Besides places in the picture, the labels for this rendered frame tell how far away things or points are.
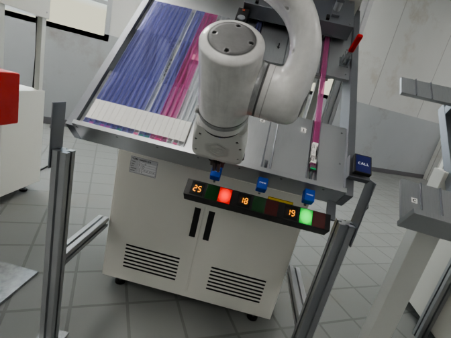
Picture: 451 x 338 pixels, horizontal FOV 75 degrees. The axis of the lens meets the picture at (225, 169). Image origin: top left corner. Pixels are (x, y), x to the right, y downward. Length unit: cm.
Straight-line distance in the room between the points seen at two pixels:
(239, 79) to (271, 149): 38
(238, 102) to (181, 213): 75
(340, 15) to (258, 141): 52
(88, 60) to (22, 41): 62
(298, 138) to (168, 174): 50
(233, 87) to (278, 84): 6
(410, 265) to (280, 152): 50
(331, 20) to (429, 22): 517
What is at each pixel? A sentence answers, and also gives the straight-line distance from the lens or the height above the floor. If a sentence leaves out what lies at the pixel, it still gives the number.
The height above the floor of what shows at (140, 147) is 70.
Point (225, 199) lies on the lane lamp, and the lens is 67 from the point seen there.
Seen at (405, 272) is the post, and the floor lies 51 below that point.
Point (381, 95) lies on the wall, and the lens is 565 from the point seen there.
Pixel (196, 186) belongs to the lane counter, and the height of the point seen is 66.
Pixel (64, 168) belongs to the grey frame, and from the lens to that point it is 86.
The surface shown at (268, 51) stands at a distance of 97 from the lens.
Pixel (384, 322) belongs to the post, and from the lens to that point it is 111.
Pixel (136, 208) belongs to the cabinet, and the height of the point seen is 39.
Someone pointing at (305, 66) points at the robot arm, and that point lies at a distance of 40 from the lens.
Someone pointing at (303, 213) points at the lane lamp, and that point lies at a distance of 70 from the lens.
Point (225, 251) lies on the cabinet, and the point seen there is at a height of 31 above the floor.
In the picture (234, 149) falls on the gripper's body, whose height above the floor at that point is 79.
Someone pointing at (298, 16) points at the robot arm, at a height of 99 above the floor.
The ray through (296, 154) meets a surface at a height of 77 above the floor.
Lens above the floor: 90
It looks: 16 degrees down
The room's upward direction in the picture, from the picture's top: 14 degrees clockwise
